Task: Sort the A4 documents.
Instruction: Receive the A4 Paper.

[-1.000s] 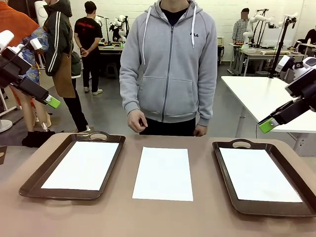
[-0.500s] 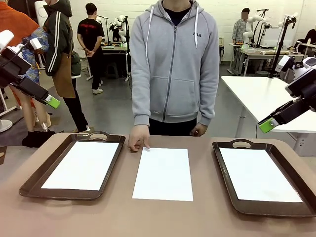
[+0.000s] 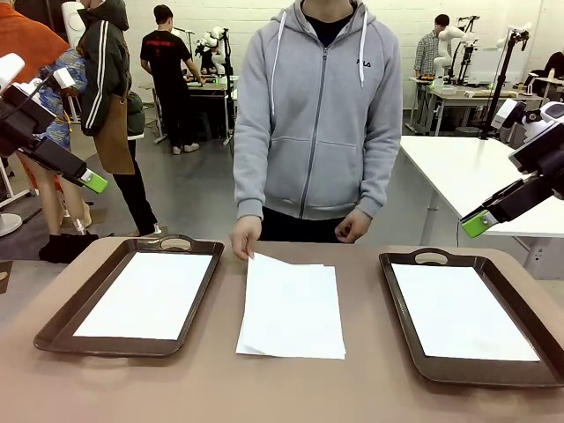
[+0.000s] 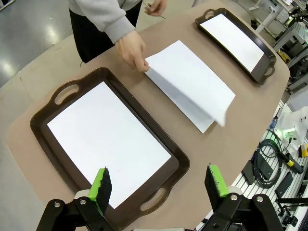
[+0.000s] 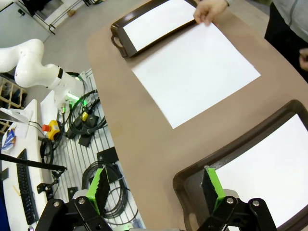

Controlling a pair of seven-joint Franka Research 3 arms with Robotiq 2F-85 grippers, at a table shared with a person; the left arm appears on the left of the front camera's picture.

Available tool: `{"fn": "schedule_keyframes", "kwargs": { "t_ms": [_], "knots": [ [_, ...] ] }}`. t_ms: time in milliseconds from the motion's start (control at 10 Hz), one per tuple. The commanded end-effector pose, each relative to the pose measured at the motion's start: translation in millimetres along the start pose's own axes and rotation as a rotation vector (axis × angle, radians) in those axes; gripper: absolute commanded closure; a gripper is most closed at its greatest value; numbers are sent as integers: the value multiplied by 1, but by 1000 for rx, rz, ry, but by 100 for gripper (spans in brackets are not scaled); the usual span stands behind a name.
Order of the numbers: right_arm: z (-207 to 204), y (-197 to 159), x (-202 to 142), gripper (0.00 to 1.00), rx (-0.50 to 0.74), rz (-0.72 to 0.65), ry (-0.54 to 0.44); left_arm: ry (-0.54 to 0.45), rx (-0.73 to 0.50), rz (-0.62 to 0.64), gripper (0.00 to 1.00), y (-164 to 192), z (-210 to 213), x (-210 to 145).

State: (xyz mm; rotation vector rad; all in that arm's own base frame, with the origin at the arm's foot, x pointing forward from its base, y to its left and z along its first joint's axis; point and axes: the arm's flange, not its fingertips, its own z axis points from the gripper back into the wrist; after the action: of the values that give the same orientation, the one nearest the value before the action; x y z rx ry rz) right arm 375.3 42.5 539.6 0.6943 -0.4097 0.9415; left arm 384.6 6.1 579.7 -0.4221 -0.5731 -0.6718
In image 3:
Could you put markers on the black light stand pole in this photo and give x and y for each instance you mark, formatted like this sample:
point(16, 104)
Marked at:
point(227, 88)

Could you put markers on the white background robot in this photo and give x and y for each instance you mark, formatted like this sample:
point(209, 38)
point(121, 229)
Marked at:
point(213, 37)

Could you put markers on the grey background workbench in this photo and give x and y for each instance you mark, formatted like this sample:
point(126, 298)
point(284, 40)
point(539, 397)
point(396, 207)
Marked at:
point(211, 88)

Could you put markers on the person's right forearm grey sleeve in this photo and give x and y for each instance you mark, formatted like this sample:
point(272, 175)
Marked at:
point(251, 185)

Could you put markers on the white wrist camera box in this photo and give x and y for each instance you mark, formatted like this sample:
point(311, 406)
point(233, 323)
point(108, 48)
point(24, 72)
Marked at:
point(64, 79)
point(506, 113)

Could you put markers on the white background workbench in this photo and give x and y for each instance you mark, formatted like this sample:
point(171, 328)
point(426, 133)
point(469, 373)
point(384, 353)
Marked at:
point(458, 94)

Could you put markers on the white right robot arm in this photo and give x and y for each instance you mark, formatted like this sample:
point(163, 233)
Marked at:
point(555, 112)

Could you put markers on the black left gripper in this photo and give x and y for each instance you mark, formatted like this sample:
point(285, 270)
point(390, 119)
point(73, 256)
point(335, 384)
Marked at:
point(22, 119)

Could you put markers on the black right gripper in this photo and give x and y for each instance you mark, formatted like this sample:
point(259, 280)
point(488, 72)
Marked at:
point(548, 158)

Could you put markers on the white rounded robot part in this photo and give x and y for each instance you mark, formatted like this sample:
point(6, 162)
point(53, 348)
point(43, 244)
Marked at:
point(72, 22)

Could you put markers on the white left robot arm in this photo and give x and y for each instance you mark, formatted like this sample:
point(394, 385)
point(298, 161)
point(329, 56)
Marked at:
point(9, 70)

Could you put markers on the white office table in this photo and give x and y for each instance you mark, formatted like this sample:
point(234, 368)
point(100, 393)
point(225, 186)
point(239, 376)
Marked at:
point(462, 176)

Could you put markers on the black tripod stand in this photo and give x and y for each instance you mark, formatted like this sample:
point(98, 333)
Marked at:
point(498, 88)

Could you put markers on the white robot arm on stand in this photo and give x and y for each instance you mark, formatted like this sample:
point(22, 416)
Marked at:
point(513, 33)

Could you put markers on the figure in orange jacket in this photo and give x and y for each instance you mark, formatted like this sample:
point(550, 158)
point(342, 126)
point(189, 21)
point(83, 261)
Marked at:
point(31, 35)

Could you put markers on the brown plastic serving tray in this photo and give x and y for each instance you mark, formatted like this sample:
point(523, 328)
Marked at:
point(59, 324)
point(404, 317)

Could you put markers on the black bag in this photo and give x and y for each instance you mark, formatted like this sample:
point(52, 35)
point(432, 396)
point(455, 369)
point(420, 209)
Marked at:
point(66, 249)

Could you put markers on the person in plaid shirt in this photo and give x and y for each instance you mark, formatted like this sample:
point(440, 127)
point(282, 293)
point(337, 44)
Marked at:
point(429, 50)

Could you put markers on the brown cardboard box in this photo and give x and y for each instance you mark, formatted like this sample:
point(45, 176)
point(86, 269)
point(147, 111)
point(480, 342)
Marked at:
point(4, 277)

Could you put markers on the seated person in black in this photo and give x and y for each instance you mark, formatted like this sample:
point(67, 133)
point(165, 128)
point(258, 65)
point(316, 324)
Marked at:
point(557, 66)

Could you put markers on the person's left forearm grey sleeve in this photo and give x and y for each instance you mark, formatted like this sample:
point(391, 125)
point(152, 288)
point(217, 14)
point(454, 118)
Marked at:
point(379, 176)

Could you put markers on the person's right hand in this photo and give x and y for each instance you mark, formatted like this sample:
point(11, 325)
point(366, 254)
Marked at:
point(247, 235)

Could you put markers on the person in grey hoodie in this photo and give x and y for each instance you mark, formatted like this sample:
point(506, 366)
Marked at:
point(317, 132)

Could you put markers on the person in striped green jacket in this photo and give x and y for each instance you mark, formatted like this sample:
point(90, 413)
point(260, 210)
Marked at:
point(106, 66)

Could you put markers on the person in black t-shirt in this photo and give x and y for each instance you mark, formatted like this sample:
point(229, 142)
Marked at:
point(163, 57)

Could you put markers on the person's left hand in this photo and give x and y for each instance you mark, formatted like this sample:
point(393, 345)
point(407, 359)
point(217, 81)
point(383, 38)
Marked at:
point(354, 227)

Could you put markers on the white floor fan base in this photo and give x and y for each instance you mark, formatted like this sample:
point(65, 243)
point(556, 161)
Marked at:
point(9, 224)

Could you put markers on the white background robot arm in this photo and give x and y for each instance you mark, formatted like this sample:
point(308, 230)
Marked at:
point(445, 53)

